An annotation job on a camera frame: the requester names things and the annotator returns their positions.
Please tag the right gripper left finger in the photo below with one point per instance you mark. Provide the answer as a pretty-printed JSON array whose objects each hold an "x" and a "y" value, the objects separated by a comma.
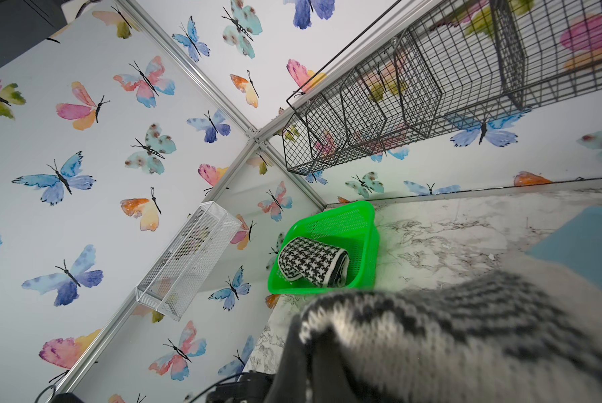
[{"x": 290, "y": 383}]

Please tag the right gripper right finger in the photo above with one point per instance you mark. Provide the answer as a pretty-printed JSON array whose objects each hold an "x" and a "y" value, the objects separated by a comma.
[{"x": 329, "y": 381}]

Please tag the black white knitted scarf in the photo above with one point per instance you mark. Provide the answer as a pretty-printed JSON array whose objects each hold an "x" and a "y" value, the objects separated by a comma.
[{"x": 530, "y": 331}]

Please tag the green plastic basket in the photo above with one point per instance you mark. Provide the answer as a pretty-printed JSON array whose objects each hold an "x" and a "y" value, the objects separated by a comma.
[{"x": 333, "y": 250}]

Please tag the light blue plastic scoop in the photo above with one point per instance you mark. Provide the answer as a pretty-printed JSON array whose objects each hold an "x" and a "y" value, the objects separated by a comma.
[{"x": 577, "y": 245}]

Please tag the white wire mesh basket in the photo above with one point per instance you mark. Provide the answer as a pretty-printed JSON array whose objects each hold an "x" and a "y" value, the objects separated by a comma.
[{"x": 179, "y": 272}]

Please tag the black wire wall basket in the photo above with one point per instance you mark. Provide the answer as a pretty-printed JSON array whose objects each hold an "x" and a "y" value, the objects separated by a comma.
[{"x": 465, "y": 68}]

